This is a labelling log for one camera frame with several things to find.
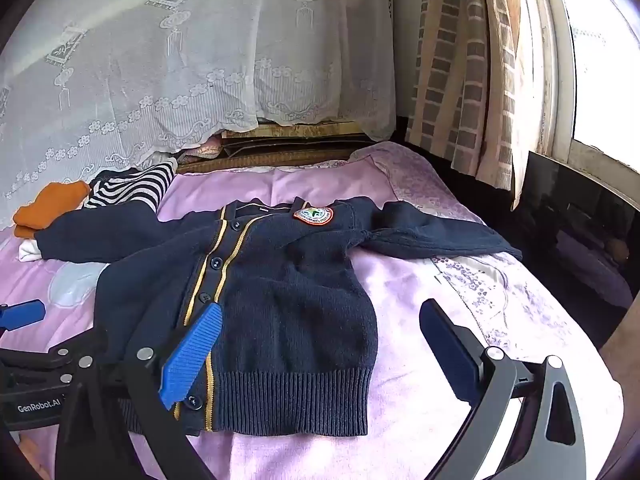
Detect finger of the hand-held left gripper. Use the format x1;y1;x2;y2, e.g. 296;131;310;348
0;329;108;392
0;299;47;332

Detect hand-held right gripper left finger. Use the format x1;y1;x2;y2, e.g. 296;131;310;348
55;302;223;480

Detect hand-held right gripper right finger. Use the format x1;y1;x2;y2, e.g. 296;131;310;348
419;299;587;480

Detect navy knit cardigan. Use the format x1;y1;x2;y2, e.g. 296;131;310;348
35;197;523;436

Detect black white striped sweater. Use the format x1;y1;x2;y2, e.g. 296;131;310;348
82;157;178;211

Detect pink bed sheet floral border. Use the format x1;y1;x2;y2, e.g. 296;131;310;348
0;141;626;480

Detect orange folded garment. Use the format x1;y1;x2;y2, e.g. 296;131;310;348
12;181;92;239

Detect black screen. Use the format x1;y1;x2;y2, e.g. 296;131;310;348
515;150;636;311

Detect pink floral cloth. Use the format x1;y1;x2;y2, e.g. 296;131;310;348
177;137;223;163

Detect brown cardboard boards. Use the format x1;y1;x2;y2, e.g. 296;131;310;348
220;120;381;158

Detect white lace cloth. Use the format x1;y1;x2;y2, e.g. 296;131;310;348
0;0;398;231

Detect brick pattern curtain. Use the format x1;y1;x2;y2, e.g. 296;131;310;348
402;0;531;211

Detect white window frame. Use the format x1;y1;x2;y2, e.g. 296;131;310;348
530;0;640;171

